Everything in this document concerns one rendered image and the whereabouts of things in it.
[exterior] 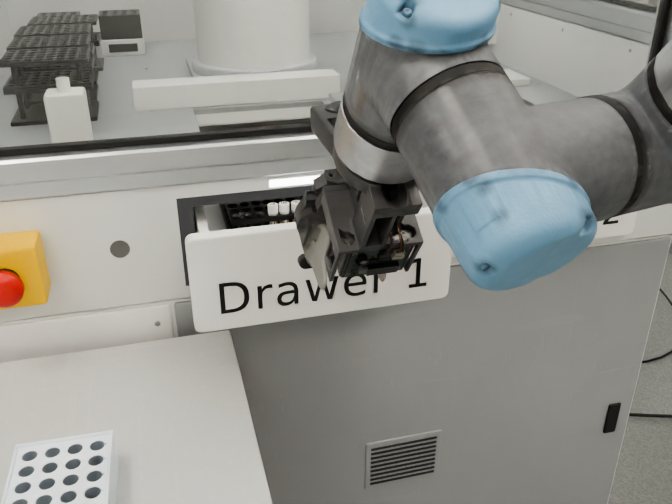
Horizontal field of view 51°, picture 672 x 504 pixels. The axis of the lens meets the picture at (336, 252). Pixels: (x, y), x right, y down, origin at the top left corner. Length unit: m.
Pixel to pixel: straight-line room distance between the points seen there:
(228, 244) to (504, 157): 0.40
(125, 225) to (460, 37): 0.52
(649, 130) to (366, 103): 0.16
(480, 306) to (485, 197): 0.64
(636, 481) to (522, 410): 0.77
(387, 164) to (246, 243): 0.28
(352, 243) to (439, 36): 0.21
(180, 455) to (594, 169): 0.47
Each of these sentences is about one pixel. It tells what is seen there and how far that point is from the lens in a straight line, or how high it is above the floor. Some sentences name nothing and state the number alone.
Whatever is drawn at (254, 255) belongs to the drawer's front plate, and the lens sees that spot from 0.73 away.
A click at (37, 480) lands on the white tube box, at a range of 0.67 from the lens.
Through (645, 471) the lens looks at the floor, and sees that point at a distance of 1.91.
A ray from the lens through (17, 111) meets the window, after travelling 0.80.
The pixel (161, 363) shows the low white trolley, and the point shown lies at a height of 0.76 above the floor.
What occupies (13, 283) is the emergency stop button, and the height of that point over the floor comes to 0.88.
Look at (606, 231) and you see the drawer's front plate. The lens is 1.02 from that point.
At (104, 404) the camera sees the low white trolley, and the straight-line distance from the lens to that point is 0.79.
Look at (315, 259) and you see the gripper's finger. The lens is 0.65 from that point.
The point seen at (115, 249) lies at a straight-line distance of 0.83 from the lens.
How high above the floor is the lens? 1.23
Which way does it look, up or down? 27 degrees down
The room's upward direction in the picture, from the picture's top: straight up
